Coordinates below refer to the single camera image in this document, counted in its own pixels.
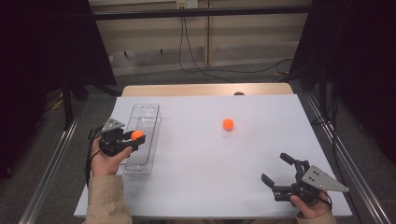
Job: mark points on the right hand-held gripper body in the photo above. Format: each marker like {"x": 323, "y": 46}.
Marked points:
{"x": 313, "y": 179}

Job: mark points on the black metal stand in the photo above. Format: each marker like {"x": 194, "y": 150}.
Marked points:
{"x": 67, "y": 105}

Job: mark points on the person's left hand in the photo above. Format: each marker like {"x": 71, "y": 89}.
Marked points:
{"x": 104, "y": 165}

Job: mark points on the black curtain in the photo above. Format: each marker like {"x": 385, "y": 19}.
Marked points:
{"x": 358, "y": 62}
{"x": 37, "y": 62}

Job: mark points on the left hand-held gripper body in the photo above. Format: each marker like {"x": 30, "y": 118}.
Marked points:
{"x": 113, "y": 143}

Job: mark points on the white board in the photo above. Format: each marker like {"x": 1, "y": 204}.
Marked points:
{"x": 249, "y": 155}

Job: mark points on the person's right hand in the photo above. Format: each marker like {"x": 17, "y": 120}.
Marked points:
{"x": 312, "y": 210}

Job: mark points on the black horizontal bar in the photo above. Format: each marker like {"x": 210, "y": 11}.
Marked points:
{"x": 186, "y": 13}

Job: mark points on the clear plastic tray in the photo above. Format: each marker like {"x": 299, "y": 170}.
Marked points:
{"x": 144, "y": 155}

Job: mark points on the white wall socket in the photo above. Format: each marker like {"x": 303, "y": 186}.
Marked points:
{"x": 186, "y": 3}

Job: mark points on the metal floor rail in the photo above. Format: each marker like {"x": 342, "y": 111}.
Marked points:
{"x": 45, "y": 180}
{"x": 351, "y": 174}

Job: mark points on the orange ball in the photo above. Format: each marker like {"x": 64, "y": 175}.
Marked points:
{"x": 137, "y": 135}
{"x": 228, "y": 124}

